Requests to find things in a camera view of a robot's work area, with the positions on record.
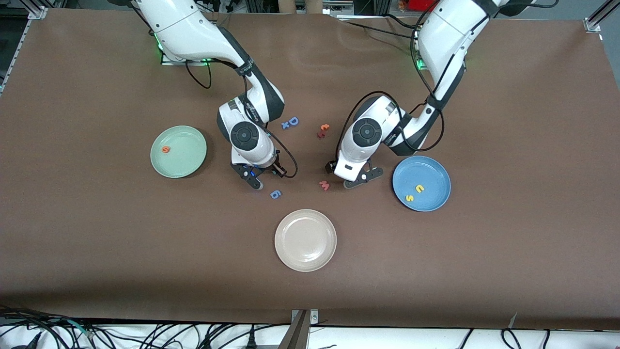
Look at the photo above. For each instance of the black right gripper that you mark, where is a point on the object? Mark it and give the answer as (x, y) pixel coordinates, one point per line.
(269, 168)

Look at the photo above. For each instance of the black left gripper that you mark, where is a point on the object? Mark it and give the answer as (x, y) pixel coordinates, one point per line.
(328, 167)

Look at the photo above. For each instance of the yellow foam letter u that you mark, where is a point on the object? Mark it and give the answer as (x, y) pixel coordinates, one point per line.
(421, 191)

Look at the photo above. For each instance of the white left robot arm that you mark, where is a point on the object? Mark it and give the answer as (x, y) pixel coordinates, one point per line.
(450, 39)

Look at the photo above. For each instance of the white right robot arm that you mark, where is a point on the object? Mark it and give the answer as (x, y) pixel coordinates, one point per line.
(193, 34)

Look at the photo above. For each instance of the pink foam letter w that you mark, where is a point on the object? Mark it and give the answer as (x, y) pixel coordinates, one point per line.
(324, 186)

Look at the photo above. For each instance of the blue foam digit 6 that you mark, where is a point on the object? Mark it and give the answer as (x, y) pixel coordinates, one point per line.
(279, 193)

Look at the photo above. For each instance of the blue foam letter D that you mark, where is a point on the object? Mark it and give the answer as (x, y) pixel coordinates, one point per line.
(290, 121)

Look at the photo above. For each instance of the cream round plate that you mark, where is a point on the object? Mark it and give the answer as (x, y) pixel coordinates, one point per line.
(305, 240)

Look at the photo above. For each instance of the pale green round plate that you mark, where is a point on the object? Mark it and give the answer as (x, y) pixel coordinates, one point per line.
(184, 160)

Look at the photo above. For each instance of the blue round plate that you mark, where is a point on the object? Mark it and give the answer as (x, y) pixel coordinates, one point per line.
(431, 174)

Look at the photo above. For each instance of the aluminium profile beam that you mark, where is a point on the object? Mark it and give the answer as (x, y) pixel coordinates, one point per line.
(294, 334)

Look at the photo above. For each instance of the grey power strip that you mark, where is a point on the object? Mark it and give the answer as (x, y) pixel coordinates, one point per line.
(339, 7)

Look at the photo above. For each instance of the black power plug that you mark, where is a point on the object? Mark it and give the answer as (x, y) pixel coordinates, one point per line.
(251, 341)

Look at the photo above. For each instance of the red box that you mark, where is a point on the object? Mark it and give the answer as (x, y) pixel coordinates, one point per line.
(419, 4)

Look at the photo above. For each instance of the white paper tag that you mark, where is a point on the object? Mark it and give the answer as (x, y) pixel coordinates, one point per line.
(512, 321)

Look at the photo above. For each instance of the metal left arm base mount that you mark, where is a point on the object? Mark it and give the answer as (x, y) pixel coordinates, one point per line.
(419, 66)

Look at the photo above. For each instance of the silver angle bracket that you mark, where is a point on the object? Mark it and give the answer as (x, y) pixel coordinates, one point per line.
(314, 316)

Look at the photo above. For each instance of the metal right arm base mount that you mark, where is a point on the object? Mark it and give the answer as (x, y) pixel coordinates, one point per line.
(169, 61)

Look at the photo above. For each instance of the aluminium frame corner profile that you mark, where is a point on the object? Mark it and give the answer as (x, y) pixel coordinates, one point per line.
(36, 9)
(598, 17)

